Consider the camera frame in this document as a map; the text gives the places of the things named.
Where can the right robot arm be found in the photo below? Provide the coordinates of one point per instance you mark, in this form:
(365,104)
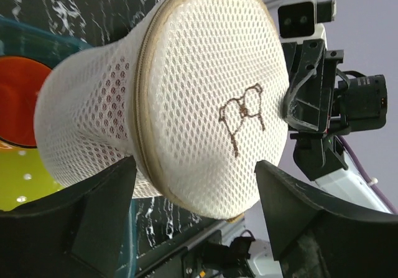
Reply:
(352,184)

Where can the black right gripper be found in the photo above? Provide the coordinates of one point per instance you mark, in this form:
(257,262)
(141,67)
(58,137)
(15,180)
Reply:
(324,103)

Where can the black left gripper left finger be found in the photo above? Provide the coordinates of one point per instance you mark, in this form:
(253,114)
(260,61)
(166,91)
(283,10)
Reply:
(86,230)

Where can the green polka dot bowl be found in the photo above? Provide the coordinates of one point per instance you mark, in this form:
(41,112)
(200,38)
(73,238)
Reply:
(23,177)

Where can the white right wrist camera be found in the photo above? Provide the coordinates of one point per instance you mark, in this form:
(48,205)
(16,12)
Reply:
(303,20)

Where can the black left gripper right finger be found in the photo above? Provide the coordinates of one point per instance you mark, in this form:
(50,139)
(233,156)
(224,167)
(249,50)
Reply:
(314,234)

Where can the orange mug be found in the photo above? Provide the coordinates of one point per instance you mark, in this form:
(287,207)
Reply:
(21,81)

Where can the teal transparent plastic tub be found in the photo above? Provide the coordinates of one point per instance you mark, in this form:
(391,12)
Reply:
(18,39)

